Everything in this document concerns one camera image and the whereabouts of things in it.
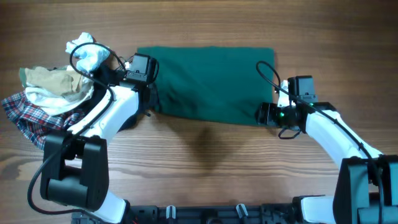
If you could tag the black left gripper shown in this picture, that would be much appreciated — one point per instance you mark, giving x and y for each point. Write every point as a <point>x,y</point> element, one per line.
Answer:
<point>154,99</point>

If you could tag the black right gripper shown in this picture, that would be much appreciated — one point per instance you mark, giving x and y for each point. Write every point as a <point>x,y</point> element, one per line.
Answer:
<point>261,115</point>

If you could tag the dark green cloth garment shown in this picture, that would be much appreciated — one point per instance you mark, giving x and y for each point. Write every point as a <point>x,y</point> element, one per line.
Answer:
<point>218,84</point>

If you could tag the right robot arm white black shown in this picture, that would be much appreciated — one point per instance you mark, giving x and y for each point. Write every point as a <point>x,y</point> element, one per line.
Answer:
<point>366,190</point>

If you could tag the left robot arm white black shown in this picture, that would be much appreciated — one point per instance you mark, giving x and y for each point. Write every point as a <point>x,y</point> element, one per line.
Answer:
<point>75,171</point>

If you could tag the black garment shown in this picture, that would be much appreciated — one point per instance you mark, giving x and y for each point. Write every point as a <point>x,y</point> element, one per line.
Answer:
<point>107,76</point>

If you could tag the white crumpled cloth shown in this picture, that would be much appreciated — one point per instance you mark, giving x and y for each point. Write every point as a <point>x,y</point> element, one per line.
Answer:
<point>90,56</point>

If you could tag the beige tan garment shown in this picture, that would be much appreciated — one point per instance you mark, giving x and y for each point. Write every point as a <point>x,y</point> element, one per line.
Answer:
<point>58,82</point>

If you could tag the white folded garment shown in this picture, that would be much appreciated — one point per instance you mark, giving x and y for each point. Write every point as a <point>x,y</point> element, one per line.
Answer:
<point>55,105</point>

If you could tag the plaid red blue shirt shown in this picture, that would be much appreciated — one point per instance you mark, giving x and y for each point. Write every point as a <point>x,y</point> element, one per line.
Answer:
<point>33,122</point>

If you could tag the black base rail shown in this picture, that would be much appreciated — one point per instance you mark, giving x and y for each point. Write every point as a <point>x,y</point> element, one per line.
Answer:
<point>239,214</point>

